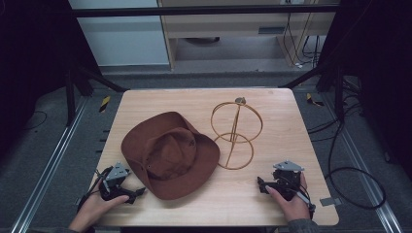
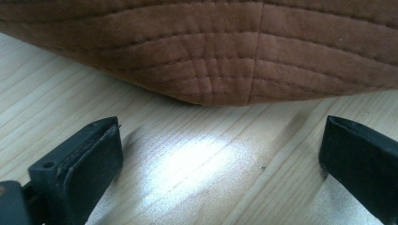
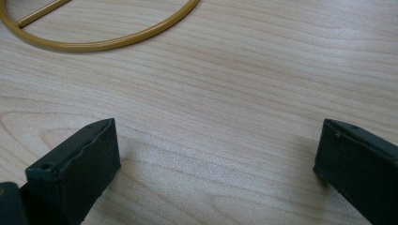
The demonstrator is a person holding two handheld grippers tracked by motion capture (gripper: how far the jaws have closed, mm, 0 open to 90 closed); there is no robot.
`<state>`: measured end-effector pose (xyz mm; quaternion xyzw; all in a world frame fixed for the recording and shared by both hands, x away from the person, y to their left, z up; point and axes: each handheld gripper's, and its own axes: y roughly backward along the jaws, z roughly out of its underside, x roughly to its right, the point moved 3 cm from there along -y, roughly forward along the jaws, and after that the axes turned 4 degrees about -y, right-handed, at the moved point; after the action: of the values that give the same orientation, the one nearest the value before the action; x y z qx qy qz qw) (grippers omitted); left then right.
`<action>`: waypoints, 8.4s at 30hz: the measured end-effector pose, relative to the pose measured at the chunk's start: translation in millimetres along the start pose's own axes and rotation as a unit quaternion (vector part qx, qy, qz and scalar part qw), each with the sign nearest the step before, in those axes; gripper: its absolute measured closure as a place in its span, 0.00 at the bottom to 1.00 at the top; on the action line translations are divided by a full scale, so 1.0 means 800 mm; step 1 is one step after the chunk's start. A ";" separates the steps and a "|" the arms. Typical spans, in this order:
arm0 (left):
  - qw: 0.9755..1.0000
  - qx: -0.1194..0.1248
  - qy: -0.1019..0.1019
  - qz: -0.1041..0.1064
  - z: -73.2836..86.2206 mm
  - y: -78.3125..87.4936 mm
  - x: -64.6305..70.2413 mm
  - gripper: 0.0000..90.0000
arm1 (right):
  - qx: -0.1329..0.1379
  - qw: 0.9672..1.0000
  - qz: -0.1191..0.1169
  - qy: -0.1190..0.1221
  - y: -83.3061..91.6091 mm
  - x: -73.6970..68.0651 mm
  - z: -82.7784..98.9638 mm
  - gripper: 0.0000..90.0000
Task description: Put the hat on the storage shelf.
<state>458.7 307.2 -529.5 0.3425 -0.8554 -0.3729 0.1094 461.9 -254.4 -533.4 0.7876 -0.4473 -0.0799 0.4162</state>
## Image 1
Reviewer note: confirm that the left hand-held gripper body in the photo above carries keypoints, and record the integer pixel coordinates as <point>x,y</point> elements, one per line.
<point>116,174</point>

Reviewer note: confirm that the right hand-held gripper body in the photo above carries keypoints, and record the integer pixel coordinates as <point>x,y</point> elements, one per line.
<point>286,176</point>

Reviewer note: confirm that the brown felt hat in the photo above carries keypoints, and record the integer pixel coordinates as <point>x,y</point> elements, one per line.
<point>168,155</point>

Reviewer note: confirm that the person's right hand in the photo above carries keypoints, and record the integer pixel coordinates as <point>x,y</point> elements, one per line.
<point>293,207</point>

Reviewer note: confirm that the person's left hand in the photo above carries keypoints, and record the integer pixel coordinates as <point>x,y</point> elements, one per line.
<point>94,210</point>

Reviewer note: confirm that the grey tape strip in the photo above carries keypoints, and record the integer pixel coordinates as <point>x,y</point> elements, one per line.
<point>330,201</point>

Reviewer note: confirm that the yellow black floor tape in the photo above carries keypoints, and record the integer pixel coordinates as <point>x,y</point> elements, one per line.
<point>104,104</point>
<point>311,99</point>

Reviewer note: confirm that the black metal stand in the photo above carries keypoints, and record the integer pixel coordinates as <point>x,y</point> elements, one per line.
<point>82,79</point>
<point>327,77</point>

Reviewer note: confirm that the white cabinet panel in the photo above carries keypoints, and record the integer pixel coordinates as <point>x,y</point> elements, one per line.
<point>123,39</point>

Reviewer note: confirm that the dark curtain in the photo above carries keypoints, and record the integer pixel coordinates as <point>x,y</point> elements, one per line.
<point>32,64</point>
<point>379,64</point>

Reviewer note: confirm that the light wooden desk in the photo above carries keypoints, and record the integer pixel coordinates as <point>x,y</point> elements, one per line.
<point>226,27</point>

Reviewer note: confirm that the aluminium floor rail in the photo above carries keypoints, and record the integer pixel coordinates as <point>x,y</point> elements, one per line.
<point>362,168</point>
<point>48,168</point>

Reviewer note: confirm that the black horizontal frame bar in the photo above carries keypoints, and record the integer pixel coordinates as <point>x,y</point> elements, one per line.
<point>194,10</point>

